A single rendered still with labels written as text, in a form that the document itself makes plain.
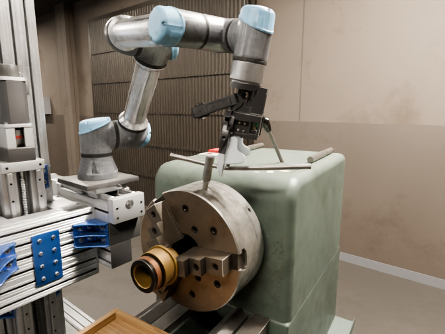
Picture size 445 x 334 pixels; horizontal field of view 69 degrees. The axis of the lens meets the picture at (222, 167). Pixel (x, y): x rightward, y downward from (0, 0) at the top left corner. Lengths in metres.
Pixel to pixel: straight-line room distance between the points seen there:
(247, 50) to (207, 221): 0.39
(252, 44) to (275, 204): 0.39
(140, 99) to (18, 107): 0.40
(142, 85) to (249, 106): 0.56
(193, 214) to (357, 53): 2.56
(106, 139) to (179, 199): 0.58
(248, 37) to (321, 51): 2.56
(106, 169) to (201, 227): 0.62
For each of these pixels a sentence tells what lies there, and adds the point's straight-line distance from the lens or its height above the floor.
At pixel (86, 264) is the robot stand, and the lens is 1.36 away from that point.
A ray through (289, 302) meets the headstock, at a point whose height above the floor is 0.92.
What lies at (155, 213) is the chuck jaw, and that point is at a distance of 0.81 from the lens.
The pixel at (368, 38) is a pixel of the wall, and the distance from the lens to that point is 3.13.
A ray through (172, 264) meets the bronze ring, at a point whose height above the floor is 1.10.
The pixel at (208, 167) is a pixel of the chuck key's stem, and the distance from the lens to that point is 0.77.
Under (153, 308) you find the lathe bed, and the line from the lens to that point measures 1.03.
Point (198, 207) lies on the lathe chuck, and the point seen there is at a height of 1.20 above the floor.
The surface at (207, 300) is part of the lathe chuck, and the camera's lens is 0.85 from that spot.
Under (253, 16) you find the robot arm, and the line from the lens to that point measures 0.71.
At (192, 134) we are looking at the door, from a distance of 4.05.
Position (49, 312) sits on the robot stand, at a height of 0.66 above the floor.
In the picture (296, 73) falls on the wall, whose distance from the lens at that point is 3.32.
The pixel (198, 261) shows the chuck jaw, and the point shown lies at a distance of 0.74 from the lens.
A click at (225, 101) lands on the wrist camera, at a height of 1.45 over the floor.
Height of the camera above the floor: 1.43
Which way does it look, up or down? 10 degrees down
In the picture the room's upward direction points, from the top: straight up
